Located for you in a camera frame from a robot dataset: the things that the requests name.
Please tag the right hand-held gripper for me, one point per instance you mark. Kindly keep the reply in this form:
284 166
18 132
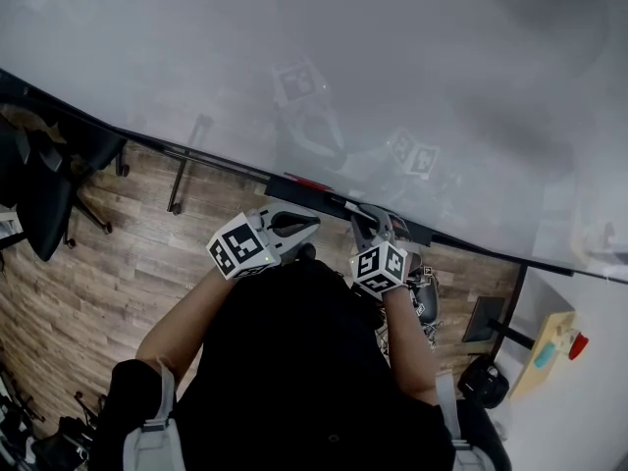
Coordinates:
380 268

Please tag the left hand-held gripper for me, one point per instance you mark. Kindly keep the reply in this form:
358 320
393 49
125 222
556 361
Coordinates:
238 248

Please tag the person's right forearm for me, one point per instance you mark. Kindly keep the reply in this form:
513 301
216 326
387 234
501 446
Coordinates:
409 351

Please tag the person's left forearm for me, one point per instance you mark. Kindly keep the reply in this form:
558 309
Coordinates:
186 327

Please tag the large white whiteboard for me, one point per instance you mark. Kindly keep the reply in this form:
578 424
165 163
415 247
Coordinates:
196 42

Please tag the person's black left shoe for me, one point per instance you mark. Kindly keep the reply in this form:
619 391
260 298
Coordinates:
307 251

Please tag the red flat eraser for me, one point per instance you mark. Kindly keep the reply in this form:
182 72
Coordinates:
306 183

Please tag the person's black clothing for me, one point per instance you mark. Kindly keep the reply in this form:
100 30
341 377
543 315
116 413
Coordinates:
304 371

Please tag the black bag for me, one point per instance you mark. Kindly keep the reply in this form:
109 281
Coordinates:
483 385

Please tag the teal pad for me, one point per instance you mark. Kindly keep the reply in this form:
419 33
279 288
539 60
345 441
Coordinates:
543 356

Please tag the yellow wooden shelf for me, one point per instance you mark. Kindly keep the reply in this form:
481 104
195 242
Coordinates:
530 381

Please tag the black mesh office chair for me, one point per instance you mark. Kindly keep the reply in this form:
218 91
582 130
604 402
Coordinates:
93 145
44 214

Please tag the red and white button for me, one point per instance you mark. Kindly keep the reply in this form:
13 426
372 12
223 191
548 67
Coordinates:
578 346

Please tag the black equipment pile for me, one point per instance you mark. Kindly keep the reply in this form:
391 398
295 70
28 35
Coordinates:
64 439

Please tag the black table pedestal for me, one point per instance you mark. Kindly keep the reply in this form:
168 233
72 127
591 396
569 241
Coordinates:
483 319

